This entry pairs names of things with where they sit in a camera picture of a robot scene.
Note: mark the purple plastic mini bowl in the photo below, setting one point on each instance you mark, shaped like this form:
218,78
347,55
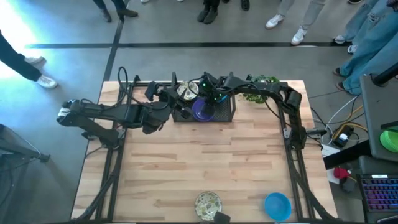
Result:
199,113

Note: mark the grey side desk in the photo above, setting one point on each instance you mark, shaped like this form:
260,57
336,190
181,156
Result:
376,118

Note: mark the green round disc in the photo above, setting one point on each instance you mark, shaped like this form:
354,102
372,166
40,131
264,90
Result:
390,141

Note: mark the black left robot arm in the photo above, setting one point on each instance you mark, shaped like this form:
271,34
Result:
124,113

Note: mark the person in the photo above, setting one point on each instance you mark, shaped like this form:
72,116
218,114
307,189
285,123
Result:
124,13
363,21
373,53
245,4
311,12
15,62
207,14

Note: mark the black mesh tray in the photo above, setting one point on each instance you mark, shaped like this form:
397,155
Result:
225,112

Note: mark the black desk bar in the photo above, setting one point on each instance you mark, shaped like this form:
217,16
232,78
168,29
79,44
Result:
345,157

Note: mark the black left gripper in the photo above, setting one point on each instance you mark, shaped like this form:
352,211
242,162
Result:
164,96

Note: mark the small black box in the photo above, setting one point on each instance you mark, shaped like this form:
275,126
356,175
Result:
222,218

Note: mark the red soft object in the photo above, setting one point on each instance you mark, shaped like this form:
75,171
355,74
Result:
340,173

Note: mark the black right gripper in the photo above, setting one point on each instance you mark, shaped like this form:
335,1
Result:
214,88

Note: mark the white paper sheet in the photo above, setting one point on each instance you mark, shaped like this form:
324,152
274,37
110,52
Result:
328,151

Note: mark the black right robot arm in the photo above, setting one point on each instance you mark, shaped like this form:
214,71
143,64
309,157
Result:
264,88

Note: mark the black tripod stand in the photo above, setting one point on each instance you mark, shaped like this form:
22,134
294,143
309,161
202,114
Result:
28,154

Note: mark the black round pole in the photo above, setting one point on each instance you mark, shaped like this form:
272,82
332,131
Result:
385,77

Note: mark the speckled beige mini bowl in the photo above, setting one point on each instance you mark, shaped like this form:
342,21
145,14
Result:
208,206
186,91

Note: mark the green leafy plant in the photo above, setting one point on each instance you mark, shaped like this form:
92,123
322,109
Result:
256,99

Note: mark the black metal rig frame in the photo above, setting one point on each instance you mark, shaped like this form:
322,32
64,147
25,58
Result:
113,179
295,186

